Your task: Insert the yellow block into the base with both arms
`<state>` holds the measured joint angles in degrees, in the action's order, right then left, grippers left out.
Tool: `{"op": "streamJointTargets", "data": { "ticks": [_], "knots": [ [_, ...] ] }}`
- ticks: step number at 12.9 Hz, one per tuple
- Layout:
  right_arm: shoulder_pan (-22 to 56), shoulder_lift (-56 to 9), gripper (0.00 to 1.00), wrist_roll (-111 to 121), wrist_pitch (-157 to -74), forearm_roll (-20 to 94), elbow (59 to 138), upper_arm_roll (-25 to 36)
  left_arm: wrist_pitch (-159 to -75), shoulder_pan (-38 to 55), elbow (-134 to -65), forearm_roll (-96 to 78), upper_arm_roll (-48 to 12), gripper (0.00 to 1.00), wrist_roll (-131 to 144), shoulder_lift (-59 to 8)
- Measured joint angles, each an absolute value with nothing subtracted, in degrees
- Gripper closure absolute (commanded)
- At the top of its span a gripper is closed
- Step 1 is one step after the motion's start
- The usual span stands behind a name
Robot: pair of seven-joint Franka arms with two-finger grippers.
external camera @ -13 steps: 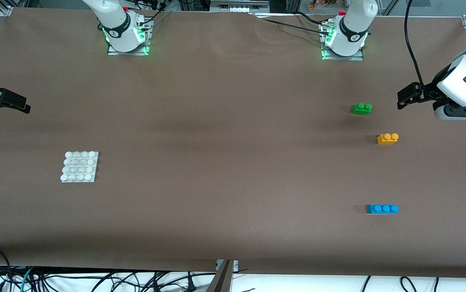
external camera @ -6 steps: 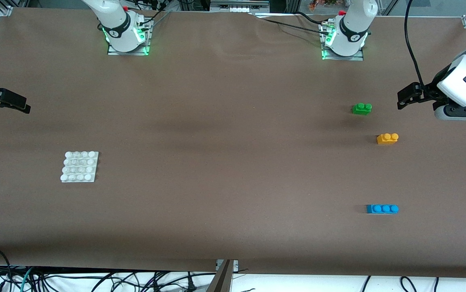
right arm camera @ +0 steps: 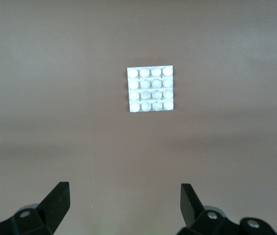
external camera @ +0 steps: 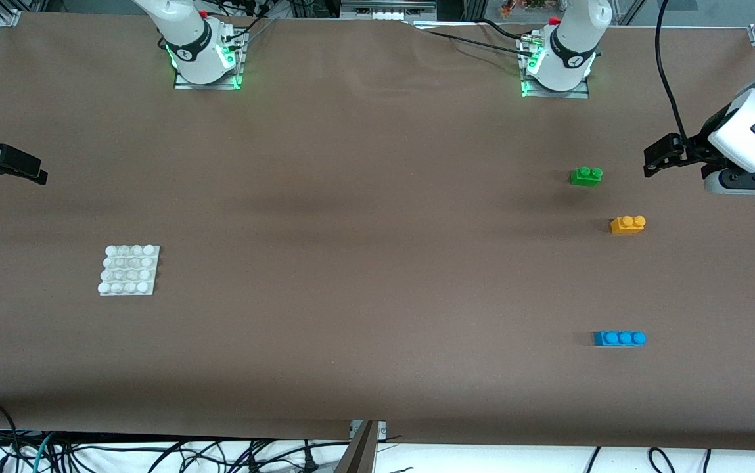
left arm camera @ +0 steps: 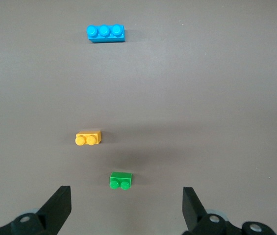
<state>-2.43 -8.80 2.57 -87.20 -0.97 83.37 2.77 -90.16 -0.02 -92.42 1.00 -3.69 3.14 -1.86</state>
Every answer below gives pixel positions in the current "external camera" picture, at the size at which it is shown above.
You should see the yellow two-stud toy block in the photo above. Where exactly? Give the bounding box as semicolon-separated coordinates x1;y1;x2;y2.
610;215;647;235

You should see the white studded base plate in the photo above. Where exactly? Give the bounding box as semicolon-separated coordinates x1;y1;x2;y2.
98;244;161;297

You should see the blue three-stud toy block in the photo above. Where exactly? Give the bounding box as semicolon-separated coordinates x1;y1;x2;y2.
593;331;647;348

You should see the brown table cover sheet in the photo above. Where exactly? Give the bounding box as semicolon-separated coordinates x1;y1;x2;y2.
0;12;755;451

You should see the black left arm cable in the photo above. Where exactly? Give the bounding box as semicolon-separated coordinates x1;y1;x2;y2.
654;0;690;146

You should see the short black cable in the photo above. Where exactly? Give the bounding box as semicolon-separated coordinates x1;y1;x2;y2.
479;18;536;40

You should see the long black cable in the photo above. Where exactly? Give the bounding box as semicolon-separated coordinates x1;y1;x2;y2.
410;23;536;60

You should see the black base cable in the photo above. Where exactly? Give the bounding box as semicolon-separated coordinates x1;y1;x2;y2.
223;13;279;47

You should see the teal cable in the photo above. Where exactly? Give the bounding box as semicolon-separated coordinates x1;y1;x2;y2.
34;432;57;473

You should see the aluminium frame post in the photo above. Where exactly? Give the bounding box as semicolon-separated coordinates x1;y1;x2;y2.
333;420;379;473

